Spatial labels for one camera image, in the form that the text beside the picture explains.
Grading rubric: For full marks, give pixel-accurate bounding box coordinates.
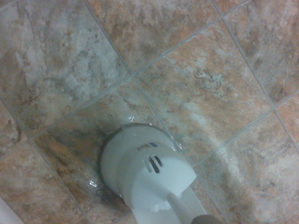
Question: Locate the white toilet brush holder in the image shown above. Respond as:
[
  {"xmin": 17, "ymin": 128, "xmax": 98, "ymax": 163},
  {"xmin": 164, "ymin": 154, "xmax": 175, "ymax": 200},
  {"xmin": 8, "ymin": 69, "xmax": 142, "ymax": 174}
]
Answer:
[{"xmin": 100, "ymin": 123, "xmax": 208, "ymax": 224}]

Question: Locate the white toilet brush grey grip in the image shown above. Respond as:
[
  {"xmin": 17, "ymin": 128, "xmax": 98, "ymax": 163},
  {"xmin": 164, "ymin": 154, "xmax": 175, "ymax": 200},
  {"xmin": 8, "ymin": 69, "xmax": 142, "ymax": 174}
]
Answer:
[{"xmin": 151, "ymin": 192, "xmax": 211, "ymax": 224}]

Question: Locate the white toilet bowl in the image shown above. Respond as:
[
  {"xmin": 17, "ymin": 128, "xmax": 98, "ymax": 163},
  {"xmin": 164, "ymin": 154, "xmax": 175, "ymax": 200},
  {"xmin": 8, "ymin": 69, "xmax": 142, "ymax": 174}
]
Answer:
[{"xmin": 0, "ymin": 195, "xmax": 18, "ymax": 224}]

